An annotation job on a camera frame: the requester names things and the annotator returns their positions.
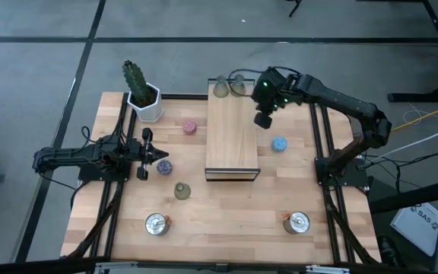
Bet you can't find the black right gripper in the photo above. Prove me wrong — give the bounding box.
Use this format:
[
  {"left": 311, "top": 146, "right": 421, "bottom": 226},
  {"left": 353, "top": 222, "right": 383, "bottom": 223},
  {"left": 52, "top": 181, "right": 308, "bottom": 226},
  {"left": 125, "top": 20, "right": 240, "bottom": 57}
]
[{"left": 251, "top": 68, "right": 292, "bottom": 130}]

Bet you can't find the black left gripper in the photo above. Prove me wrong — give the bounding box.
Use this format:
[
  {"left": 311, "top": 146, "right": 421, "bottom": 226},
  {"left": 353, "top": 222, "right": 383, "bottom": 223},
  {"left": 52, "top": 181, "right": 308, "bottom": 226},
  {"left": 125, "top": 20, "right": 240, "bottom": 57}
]
[{"left": 127, "top": 128, "right": 170, "bottom": 182}]

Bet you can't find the purple patterned round tin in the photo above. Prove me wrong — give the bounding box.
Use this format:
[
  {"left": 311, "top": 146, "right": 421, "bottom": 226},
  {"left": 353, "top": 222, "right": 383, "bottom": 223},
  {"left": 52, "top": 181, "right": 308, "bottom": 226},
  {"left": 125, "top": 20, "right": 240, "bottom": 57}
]
[{"left": 156, "top": 159, "right": 173, "bottom": 177}]

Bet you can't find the ribbed glass candle stick holder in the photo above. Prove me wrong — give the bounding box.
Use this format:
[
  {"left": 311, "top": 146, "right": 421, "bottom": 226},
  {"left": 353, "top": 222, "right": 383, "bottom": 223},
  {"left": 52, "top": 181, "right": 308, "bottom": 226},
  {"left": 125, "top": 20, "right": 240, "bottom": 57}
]
[
  {"left": 213, "top": 75, "right": 230, "bottom": 99},
  {"left": 229, "top": 74, "right": 246, "bottom": 97},
  {"left": 173, "top": 182, "right": 192, "bottom": 201}
]

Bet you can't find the red patterned round tin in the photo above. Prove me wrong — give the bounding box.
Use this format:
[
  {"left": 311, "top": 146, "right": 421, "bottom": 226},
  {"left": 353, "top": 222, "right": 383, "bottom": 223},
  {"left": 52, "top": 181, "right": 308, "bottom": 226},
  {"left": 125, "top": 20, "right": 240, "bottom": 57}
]
[{"left": 182, "top": 119, "right": 198, "bottom": 135}]

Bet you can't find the blue patterned round tin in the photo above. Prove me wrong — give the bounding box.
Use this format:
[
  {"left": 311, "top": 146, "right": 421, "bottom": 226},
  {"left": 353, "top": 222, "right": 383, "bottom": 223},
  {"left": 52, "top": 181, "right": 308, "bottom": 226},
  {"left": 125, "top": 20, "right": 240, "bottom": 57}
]
[{"left": 271, "top": 136, "right": 288, "bottom": 153}]

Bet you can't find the silver candle tin orange tag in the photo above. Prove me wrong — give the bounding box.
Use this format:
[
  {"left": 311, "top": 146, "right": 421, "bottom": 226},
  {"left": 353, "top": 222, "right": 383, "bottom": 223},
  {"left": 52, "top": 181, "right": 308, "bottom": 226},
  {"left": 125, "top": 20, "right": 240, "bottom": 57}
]
[
  {"left": 144, "top": 212, "right": 171, "bottom": 237},
  {"left": 282, "top": 211, "right": 311, "bottom": 235}
]

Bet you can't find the white hexagonal plant pot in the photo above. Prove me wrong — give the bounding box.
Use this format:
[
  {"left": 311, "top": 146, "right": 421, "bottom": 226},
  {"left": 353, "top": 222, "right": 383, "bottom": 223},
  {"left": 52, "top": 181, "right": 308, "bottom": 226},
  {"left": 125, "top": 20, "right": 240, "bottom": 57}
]
[{"left": 126, "top": 82, "right": 164, "bottom": 123}]

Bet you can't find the green cactus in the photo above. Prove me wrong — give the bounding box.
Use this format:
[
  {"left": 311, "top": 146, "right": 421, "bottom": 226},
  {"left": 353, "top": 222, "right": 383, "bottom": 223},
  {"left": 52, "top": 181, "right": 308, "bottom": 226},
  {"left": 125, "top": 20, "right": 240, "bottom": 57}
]
[{"left": 122, "top": 59, "right": 151, "bottom": 107}]

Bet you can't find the black tripod leg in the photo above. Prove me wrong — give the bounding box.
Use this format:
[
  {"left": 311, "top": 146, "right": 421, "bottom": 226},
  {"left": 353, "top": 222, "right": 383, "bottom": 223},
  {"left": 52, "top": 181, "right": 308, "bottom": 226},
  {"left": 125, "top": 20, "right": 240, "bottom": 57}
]
[{"left": 287, "top": 0, "right": 303, "bottom": 18}]

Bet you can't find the black desk leg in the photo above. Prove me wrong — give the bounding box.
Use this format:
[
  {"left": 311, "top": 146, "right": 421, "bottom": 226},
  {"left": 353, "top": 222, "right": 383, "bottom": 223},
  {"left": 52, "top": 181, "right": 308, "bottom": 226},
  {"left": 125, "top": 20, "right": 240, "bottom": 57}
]
[{"left": 388, "top": 0, "right": 438, "bottom": 103}]

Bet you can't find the black shoe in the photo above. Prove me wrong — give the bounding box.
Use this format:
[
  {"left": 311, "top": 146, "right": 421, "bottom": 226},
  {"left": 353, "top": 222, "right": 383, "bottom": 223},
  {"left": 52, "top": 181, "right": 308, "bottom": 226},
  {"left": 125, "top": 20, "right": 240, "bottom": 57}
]
[{"left": 376, "top": 234, "right": 401, "bottom": 267}]

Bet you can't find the white cardboard box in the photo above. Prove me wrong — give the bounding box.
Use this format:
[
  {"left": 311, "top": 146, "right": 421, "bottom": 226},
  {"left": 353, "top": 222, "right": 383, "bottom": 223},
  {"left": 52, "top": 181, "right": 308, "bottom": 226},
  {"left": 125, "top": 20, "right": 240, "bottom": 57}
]
[{"left": 389, "top": 202, "right": 438, "bottom": 257}]

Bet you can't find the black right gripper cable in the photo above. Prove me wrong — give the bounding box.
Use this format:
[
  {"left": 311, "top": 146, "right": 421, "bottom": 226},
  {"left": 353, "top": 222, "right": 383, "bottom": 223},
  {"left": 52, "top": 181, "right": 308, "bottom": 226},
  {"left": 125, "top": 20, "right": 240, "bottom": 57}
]
[{"left": 228, "top": 66, "right": 303, "bottom": 83}]

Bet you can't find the wooden shelf riser black frame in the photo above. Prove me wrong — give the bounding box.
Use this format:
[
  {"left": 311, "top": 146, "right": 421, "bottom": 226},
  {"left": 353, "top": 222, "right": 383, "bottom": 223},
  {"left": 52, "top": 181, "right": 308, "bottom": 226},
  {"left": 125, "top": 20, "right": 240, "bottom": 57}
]
[{"left": 205, "top": 78, "right": 261, "bottom": 182}]

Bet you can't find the black aluminium rig frame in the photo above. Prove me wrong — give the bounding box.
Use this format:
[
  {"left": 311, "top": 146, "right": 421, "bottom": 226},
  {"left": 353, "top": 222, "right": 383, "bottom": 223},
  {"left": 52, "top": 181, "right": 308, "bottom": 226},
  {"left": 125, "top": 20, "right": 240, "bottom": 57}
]
[{"left": 61, "top": 91, "right": 382, "bottom": 274}]

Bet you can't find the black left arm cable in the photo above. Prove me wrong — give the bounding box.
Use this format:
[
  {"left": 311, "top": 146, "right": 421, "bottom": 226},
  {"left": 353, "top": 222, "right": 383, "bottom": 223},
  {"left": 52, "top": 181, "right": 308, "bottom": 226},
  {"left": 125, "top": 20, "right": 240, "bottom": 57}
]
[{"left": 38, "top": 171, "right": 81, "bottom": 210}]

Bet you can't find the silver aluminium bracket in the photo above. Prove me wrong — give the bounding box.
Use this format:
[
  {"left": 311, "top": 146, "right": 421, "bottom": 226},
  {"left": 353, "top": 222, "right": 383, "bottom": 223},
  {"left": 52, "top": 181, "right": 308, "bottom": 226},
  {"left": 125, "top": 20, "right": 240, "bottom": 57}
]
[
  {"left": 95, "top": 260, "right": 138, "bottom": 273},
  {"left": 306, "top": 265, "right": 351, "bottom": 274}
]

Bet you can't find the white cable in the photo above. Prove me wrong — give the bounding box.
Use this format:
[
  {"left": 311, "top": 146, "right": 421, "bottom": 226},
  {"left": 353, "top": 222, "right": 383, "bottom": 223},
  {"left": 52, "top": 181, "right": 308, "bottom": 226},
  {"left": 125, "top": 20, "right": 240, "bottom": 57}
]
[{"left": 367, "top": 121, "right": 438, "bottom": 161}]

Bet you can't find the yellow cable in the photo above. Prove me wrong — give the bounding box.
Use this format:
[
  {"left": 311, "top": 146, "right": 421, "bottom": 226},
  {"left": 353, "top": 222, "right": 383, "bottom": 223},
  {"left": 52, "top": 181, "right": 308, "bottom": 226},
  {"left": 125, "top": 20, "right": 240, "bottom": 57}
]
[{"left": 392, "top": 97, "right": 438, "bottom": 132}]

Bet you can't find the black power cable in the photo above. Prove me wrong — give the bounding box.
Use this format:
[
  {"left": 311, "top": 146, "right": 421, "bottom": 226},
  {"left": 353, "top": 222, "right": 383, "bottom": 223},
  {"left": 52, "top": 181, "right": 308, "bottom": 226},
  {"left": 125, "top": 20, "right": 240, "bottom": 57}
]
[{"left": 359, "top": 145, "right": 438, "bottom": 195}]

